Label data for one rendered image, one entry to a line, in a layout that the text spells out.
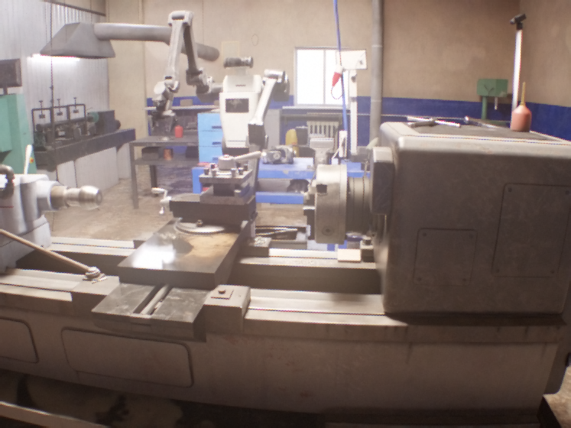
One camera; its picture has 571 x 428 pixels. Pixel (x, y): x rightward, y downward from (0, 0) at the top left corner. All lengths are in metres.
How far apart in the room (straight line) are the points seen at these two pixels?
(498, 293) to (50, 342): 1.45
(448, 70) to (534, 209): 7.49
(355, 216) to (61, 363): 1.13
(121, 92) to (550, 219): 8.70
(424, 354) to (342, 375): 0.25
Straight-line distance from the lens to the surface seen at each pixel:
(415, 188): 1.14
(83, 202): 1.60
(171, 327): 1.19
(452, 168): 1.15
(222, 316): 1.24
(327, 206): 1.26
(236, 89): 2.58
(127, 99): 9.27
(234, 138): 2.52
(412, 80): 8.50
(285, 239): 3.48
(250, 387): 1.43
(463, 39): 8.76
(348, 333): 1.25
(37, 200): 1.69
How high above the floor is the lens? 1.46
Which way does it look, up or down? 17 degrees down
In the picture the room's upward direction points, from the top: straight up
